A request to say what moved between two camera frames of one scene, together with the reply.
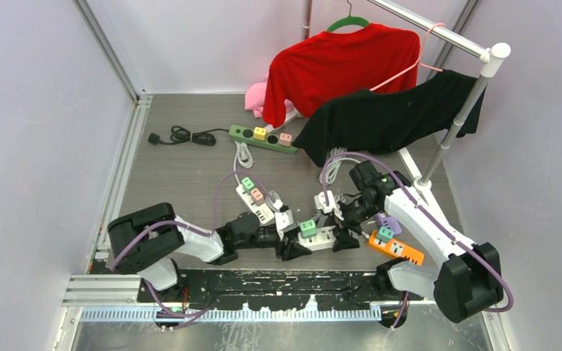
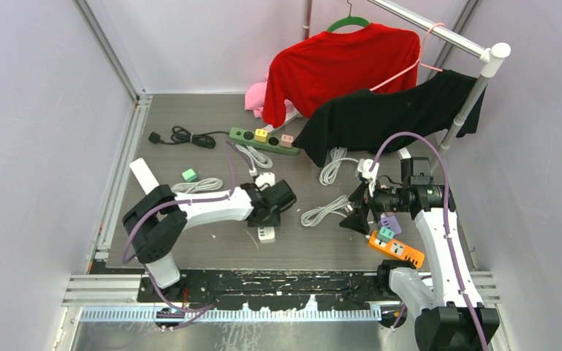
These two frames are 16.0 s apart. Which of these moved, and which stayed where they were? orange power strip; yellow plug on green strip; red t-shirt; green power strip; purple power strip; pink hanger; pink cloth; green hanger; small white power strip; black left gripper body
Moved: small white power strip; black left gripper body
Stayed: red t-shirt; pink hanger; green hanger; orange power strip; green power strip; pink cloth; yellow plug on green strip; purple power strip
